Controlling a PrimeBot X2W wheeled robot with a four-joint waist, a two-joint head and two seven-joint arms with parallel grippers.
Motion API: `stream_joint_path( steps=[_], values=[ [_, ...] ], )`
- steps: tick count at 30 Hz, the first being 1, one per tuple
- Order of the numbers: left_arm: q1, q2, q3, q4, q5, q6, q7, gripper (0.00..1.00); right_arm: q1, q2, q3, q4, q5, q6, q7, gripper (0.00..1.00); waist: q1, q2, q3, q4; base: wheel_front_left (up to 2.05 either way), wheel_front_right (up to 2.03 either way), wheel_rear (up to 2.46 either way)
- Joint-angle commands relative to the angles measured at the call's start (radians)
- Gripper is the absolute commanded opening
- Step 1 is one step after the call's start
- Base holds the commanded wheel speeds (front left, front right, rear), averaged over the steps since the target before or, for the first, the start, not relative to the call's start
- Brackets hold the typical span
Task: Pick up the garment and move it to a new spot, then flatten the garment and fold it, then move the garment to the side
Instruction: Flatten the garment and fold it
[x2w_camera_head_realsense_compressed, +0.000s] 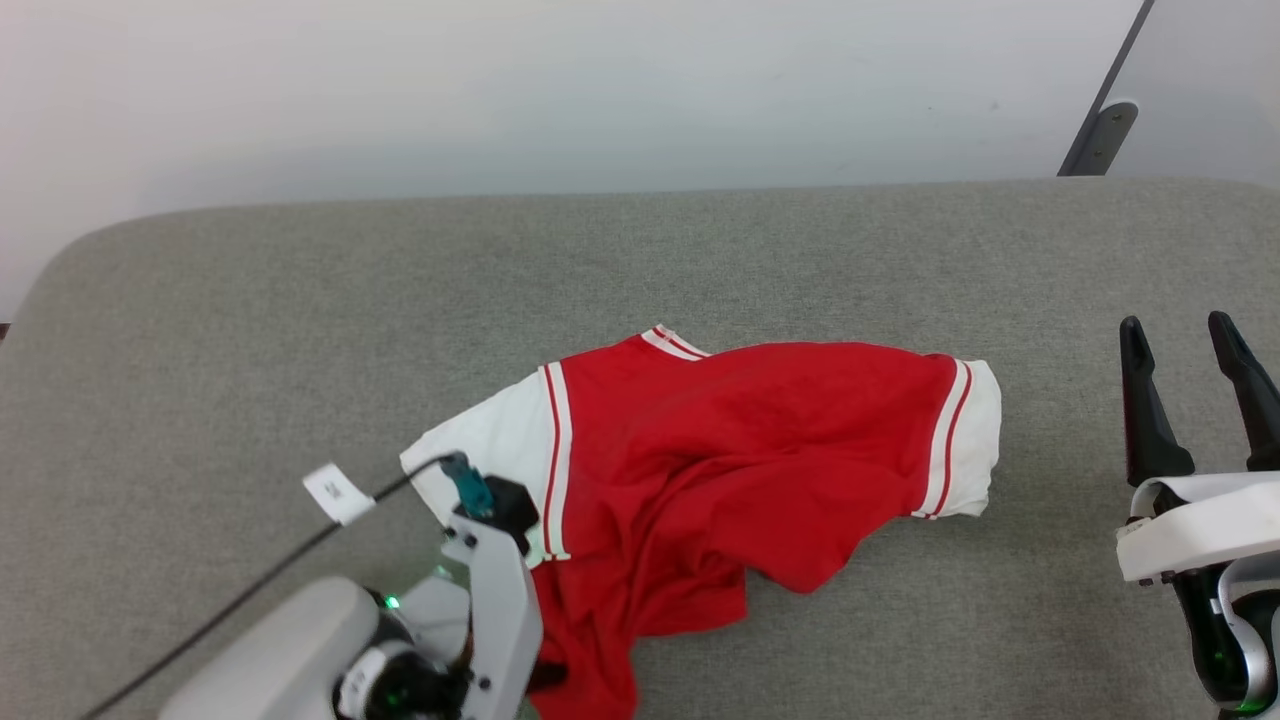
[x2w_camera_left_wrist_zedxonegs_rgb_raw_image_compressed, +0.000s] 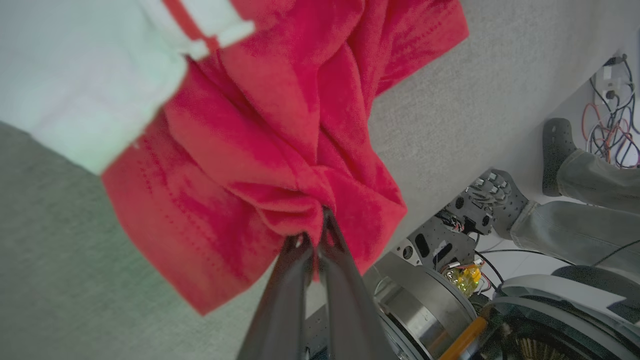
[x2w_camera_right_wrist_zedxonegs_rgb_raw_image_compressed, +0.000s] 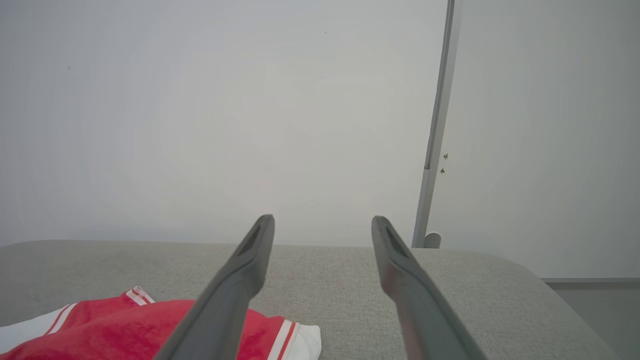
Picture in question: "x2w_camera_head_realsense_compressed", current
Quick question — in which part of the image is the thin black cable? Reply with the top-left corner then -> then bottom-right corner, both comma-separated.
80,454 -> 463,720

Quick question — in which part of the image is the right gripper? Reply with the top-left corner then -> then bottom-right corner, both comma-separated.
1119,310 -> 1280,717

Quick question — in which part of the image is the white cable tag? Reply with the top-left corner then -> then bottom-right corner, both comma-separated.
301,461 -> 378,528

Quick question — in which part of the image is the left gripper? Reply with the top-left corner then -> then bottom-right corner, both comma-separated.
335,578 -> 569,720

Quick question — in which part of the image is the red and white shirt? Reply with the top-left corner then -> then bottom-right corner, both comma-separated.
400,323 -> 1003,720

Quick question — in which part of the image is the grey metal hinge bracket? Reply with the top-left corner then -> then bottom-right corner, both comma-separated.
1074,99 -> 1141,178

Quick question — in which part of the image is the teal left camera connector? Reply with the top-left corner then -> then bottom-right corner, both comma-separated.
439,451 -> 498,520

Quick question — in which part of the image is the grey metal frame post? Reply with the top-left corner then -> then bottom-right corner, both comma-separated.
1057,0 -> 1157,178

